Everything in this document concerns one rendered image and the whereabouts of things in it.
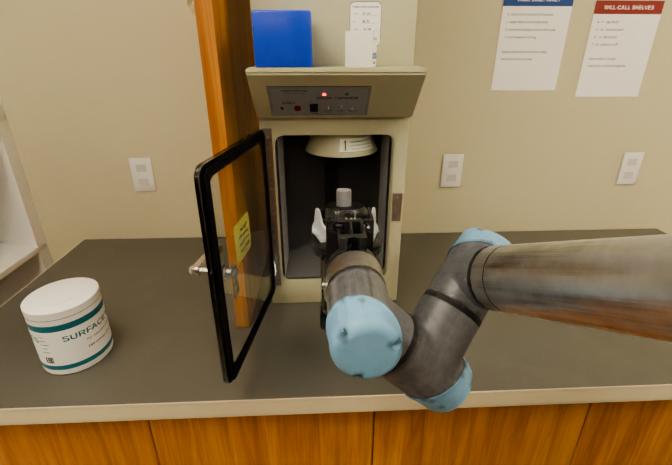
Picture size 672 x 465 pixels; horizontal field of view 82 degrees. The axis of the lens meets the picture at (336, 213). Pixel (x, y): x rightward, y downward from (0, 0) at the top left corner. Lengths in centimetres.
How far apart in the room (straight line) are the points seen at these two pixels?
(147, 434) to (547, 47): 146
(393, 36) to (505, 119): 67
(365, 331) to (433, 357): 11
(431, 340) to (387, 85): 47
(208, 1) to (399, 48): 36
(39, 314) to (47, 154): 76
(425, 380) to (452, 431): 50
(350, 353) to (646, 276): 25
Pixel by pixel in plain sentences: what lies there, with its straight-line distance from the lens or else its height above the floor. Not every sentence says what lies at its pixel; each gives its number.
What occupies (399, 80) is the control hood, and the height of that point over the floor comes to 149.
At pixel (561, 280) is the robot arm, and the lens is 37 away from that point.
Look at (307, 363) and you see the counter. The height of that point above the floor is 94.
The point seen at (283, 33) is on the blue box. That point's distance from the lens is 73.
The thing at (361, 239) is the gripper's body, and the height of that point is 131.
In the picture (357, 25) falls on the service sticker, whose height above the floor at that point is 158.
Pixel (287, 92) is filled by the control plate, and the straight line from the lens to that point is 76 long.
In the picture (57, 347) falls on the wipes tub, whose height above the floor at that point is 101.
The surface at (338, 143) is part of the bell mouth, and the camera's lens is 88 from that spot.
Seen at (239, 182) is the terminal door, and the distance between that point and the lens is 70.
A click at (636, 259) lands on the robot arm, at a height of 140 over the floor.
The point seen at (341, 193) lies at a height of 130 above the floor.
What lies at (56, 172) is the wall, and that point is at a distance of 157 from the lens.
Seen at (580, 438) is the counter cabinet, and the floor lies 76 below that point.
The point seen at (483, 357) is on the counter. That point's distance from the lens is 92.
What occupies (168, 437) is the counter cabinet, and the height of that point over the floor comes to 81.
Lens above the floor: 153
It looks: 23 degrees down
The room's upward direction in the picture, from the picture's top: straight up
